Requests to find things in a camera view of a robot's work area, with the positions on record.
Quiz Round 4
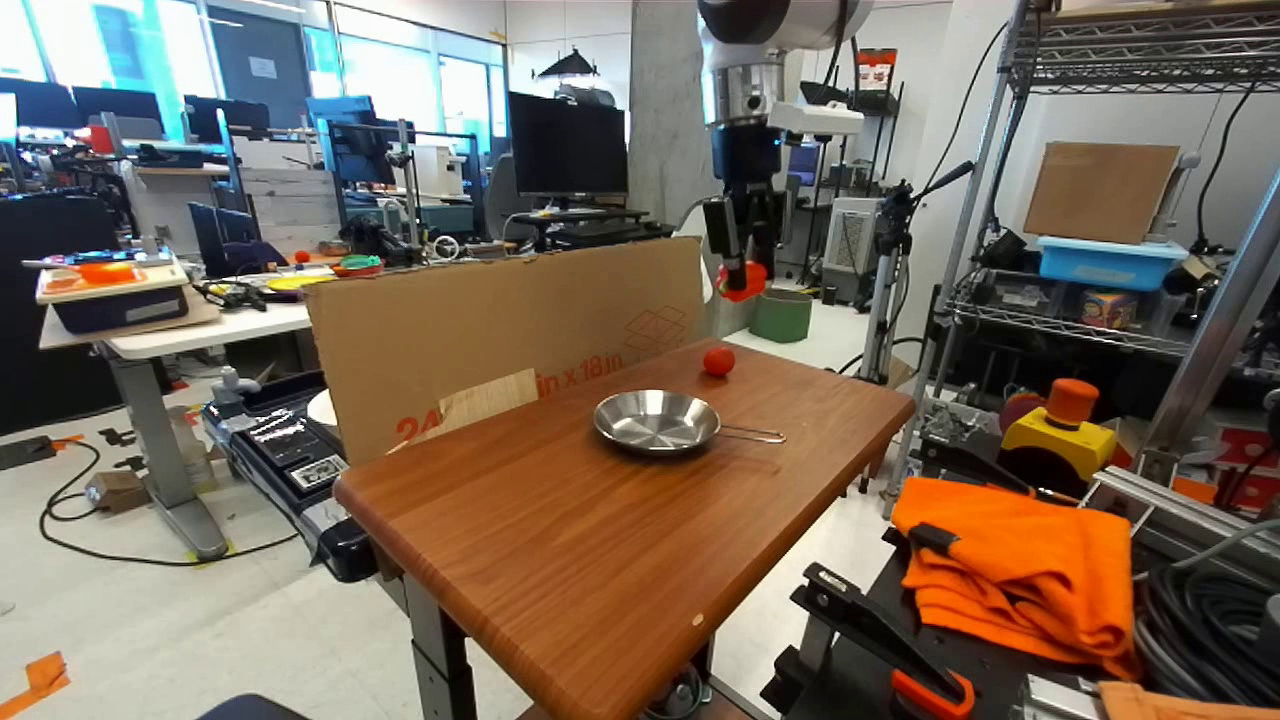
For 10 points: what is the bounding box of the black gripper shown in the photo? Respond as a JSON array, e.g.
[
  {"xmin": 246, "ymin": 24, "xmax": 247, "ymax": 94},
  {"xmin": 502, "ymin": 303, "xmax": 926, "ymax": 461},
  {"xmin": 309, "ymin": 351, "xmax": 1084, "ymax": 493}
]
[{"xmin": 718, "ymin": 118, "xmax": 783, "ymax": 290}]

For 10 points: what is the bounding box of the orange bell pepper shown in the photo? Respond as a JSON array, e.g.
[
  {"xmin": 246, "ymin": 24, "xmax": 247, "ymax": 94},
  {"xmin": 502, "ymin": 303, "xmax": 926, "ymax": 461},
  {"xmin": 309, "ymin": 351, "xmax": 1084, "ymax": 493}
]
[{"xmin": 722, "ymin": 259, "xmax": 767, "ymax": 303}]

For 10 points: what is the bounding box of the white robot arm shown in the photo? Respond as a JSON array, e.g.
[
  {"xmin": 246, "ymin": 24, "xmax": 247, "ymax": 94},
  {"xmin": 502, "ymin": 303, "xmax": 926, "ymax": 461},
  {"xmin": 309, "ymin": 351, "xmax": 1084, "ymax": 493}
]
[{"xmin": 695, "ymin": 0, "xmax": 871, "ymax": 290}]

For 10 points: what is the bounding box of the silver metal pan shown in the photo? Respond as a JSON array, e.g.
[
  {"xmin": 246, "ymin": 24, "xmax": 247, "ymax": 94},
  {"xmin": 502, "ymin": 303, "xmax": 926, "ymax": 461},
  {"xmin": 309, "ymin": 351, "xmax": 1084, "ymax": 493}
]
[{"xmin": 594, "ymin": 389, "xmax": 783, "ymax": 457}]

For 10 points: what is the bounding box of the green bucket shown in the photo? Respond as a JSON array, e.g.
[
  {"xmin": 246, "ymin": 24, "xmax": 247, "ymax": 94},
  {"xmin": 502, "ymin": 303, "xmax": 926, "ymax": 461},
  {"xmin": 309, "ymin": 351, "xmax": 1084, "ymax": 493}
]
[{"xmin": 749, "ymin": 287, "xmax": 814, "ymax": 343}]

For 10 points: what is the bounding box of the red tomato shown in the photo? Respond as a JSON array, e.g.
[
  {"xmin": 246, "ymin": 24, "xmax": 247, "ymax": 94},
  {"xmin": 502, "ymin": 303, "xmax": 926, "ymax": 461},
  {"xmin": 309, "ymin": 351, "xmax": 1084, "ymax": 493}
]
[{"xmin": 704, "ymin": 343, "xmax": 735, "ymax": 379}]

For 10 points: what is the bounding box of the purple computer monitor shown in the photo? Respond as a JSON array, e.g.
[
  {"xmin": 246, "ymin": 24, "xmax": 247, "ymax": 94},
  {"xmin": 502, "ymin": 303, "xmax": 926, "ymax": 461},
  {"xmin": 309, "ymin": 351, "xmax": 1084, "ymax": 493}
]
[{"xmin": 510, "ymin": 91, "xmax": 630, "ymax": 195}]

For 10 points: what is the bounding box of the cardboard panel on shelf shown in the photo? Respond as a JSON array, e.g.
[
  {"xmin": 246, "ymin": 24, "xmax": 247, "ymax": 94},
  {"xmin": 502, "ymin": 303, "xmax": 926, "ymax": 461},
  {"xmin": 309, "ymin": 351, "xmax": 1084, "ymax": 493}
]
[{"xmin": 1026, "ymin": 138, "xmax": 1181, "ymax": 242}]

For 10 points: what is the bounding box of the wooden table top board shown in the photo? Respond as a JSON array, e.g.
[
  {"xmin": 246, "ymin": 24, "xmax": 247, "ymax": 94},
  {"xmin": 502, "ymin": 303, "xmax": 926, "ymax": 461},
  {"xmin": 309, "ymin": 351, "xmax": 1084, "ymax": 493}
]
[{"xmin": 342, "ymin": 343, "xmax": 914, "ymax": 720}]

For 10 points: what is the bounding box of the blue plastic bin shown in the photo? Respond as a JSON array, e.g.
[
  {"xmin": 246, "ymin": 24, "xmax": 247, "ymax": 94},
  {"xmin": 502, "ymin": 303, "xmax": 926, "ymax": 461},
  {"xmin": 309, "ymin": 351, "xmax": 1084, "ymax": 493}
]
[{"xmin": 1042, "ymin": 236, "xmax": 1189, "ymax": 290}]

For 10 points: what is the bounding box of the brown cardboard sheet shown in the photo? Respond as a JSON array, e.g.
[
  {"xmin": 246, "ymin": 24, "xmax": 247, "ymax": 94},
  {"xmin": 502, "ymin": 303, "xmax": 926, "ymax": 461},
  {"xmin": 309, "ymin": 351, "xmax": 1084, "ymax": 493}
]
[{"xmin": 306, "ymin": 240, "xmax": 709, "ymax": 465}]

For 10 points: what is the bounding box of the yellow emergency stop button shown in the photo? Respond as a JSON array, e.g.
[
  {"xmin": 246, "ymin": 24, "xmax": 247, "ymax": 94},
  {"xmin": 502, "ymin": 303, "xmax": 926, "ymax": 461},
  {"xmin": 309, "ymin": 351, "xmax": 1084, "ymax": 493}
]
[{"xmin": 999, "ymin": 376, "xmax": 1122, "ymax": 479}]

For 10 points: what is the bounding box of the folded orange cloth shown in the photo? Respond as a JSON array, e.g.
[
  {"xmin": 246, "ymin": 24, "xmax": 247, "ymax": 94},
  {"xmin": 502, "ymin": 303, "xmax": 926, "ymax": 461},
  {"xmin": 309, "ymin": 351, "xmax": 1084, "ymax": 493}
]
[{"xmin": 892, "ymin": 474, "xmax": 1141, "ymax": 678}]

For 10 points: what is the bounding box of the white standing desk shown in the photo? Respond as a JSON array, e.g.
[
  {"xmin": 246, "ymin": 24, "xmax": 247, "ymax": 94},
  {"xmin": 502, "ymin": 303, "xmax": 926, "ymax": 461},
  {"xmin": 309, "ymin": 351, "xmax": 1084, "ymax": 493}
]
[{"xmin": 37, "ymin": 254, "xmax": 315, "ymax": 563}]

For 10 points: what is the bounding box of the box with orange object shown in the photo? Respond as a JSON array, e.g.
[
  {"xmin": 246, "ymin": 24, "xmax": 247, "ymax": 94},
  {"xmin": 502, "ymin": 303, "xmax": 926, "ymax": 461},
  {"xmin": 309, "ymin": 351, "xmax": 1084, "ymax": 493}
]
[{"xmin": 37, "ymin": 259, "xmax": 188, "ymax": 337}]

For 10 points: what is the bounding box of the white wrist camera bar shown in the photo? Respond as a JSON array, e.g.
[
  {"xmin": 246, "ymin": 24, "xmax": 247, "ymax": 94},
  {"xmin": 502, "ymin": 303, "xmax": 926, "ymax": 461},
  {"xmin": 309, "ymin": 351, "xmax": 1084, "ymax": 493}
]
[{"xmin": 767, "ymin": 100, "xmax": 866, "ymax": 135}]

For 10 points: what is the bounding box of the wire shelf rack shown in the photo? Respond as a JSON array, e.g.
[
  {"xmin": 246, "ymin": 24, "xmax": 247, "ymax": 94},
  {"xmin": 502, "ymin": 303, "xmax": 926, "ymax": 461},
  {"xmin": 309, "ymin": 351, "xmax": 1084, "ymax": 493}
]
[{"xmin": 930, "ymin": 0, "xmax": 1280, "ymax": 382}]

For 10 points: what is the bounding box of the orange handled clamp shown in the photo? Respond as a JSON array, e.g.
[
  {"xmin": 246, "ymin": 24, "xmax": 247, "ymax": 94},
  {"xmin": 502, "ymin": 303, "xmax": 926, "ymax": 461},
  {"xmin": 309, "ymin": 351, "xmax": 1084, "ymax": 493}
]
[{"xmin": 794, "ymin": 563, "xmax": 975, "ymax": 720}]

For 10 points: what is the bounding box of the coiled black cable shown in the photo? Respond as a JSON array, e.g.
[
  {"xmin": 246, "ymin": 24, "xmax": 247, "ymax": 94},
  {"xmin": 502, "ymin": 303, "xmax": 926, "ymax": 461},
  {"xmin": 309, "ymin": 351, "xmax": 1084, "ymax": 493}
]
[{"xmin": 1132, "ymin": 524, "xmax": 1280, "ymax": 711}]

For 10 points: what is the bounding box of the black cable on floor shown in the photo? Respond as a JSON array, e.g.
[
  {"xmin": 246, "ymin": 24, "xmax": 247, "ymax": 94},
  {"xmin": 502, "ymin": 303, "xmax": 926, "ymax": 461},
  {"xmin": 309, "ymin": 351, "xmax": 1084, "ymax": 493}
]
[{"xmin": 37, "ymin": 435, "xmax": 315, "ymax": 573}]

